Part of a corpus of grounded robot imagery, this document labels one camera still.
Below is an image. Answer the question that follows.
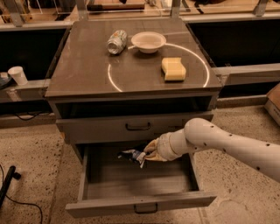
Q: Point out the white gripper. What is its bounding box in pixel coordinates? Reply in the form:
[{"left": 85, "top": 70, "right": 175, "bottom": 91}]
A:
[{"left": 143, "top": 132, "right": 177, "bottom": 162}]

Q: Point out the blue chip bag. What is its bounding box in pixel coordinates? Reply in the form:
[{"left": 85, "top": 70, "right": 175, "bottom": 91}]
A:
[{"left": 117, "top": 149, "right": 146, "bottom": 168}]

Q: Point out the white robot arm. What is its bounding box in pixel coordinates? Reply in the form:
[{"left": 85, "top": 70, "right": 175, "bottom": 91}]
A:
[{"left": 143, "top": 118, "right": 280, "bottom": 182}]

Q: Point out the open grey middle drawer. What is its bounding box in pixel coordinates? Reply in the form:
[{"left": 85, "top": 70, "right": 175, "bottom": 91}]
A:
[{"left": 66, "top": 141, "right": 216, "bottom": 218}]

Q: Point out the grey drawer cabinet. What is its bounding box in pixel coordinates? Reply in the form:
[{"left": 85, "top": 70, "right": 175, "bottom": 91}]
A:
[{"left": 44, "top": 17, "right": 223, "bottom": 165}]

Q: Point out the closed grey upper drawer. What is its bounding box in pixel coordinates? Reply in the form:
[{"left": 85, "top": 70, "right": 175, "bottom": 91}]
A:
[{"left": 56, "top": 112, "right": 214, "bottom": 144}]

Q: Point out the yellow sponge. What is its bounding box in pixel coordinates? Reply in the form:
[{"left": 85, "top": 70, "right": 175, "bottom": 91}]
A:
[{"left": 161, "top": 58, "right": 186, "bottom": 81}]

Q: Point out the white bowl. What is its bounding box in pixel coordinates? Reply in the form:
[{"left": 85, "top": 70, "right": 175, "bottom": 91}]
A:
[{"left": 128, "top": 31, "right": 166, "bottom": 54}]

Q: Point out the crushed soda can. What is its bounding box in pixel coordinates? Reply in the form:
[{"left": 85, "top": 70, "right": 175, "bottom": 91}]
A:
[{"left": 107, "top": 30, "right": 128, "bottom": 55}]

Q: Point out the cardboard box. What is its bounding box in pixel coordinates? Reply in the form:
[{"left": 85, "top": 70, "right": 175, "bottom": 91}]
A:
[{"left": 264, "top": 83, "right": 280, "bottom": 126}]

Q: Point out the black bar on floor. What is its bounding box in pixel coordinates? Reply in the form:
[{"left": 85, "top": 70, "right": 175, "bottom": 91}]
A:
[{"left": 0, "top": 165, "right": 21, "bottom": 207}]

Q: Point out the white paper cup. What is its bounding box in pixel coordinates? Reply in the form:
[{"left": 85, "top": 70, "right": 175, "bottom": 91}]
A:
[{"left": 8, "top": 66, "right": 28, "bottom": 86}]

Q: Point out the dark plate on shelf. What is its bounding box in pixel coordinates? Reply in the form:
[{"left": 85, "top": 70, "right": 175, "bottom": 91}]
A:
[{"left": 0, "top": 72, "right": 12, "bottom": 89}]

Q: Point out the black floor cable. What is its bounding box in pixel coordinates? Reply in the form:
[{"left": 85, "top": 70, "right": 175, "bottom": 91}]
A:
[{"left": 0, "top": 164, "right": 44, "bottom": 224}]

